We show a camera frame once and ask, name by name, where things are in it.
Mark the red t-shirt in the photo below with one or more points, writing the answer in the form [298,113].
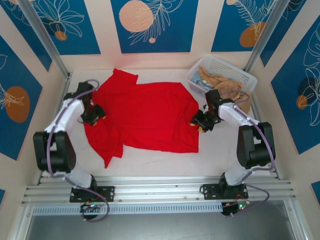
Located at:
[150,112]

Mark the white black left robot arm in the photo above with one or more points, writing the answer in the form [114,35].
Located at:
[67,112]

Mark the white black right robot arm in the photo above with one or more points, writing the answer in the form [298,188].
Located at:
[232,115]

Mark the tan t-shirt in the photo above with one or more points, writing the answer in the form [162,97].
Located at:
[228,86]

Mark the light blue t-shirt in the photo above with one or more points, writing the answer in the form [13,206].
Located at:
[198,80]

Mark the white plastic laundry basket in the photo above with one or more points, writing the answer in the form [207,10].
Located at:
[225,65]

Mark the grey metal panel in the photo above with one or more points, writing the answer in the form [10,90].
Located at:
[160,227]

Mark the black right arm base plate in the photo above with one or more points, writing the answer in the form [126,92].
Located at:
[208,191]

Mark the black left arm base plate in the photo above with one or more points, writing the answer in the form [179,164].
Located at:
[110,193]

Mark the aluminium mounting rail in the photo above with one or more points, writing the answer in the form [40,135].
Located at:
[155,187]

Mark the aluminium frame post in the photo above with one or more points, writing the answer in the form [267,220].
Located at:
[262,35]
[42,30]

